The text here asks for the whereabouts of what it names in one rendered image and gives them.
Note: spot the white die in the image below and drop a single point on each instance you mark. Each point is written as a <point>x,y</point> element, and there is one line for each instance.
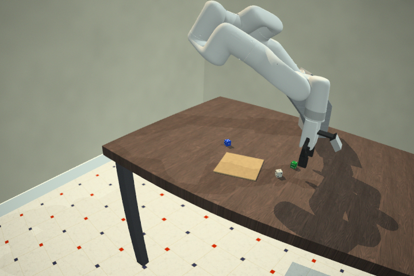
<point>278,173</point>

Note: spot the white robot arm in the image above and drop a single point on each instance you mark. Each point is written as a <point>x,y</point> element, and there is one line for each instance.
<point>218,33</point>

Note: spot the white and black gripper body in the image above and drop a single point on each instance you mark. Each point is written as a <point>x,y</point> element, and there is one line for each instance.
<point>310,130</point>

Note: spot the green die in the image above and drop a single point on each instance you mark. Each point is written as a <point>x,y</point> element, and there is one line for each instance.
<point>293,164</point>

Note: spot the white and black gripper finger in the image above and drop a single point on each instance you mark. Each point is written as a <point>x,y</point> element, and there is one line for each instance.
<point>303,159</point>
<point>311,152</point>

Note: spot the tan mat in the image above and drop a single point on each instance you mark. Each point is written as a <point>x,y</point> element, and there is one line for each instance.
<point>239,166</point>

